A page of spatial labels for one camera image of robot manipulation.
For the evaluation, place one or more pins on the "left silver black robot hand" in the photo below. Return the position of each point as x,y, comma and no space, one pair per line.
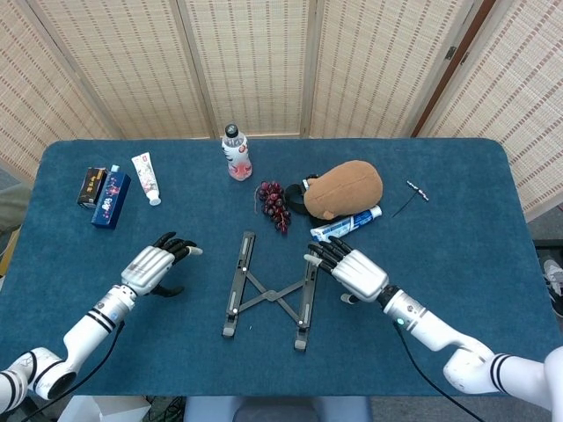
147,266

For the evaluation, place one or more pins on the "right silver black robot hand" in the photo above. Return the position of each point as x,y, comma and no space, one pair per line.
360,274

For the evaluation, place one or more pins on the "black folding laptop stand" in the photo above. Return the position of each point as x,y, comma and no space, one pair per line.
236,290

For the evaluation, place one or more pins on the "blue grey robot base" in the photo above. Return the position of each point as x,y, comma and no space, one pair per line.
277,411

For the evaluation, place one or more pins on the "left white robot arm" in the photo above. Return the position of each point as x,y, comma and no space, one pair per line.
88,329

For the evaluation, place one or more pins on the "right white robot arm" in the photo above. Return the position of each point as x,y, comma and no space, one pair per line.
431,327

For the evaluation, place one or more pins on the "blue white toothpaste tube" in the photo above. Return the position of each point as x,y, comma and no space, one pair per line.
343,226

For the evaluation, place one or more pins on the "dark blue toothpaste box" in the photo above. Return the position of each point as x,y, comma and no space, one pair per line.
110,202

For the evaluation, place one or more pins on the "blue carpet table mat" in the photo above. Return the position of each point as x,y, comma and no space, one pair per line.
176,334

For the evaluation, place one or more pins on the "brown capybara plush toy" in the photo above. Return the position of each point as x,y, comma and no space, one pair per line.
347,189

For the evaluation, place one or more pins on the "white red-print toothpaste tube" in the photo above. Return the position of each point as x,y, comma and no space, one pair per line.
145,176

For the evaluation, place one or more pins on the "small black printed box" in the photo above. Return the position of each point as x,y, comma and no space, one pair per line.
90,186

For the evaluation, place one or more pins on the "dark red grape bunch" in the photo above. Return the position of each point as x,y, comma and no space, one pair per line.
272,202

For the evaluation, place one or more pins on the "clear plastic drink bottle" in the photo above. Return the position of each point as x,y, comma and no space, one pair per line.
237,158

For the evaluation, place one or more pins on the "grey cloth object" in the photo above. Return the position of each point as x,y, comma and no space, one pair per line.
13,206

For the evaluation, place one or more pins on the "white cardboard box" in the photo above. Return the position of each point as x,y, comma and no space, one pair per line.
105,409

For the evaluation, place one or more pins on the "grey white sneaker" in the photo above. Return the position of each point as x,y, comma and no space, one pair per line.
555,281

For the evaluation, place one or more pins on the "bamboo folding screen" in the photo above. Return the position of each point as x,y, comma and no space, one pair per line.
255,66

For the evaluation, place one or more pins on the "brown wooden post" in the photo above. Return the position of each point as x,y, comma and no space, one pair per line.
457,57

